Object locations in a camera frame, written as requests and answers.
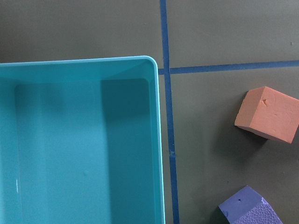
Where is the teal plastic bin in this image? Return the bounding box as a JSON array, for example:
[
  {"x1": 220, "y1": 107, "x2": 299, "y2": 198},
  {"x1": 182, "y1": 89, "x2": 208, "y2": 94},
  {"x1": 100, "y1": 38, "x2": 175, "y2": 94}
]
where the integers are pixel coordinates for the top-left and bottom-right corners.
[{"x1": 0, "y1": 56, "x2": 165, "y2": 224}]

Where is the orange foam block left side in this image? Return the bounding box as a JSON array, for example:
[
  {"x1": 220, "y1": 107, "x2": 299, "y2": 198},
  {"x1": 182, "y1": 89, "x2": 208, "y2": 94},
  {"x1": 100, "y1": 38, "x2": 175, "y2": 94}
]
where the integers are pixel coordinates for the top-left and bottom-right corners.
[{"x1": 235, "y1": 86, "x2": 299, "y2": 144}]

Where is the purple foam block left side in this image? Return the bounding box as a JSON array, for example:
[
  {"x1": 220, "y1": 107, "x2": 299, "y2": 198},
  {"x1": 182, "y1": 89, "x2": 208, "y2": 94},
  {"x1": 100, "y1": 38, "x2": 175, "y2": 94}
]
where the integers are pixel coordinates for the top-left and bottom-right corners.
[{"x1": 219, "y1": 186, "x2": 282, "y2": 224}]

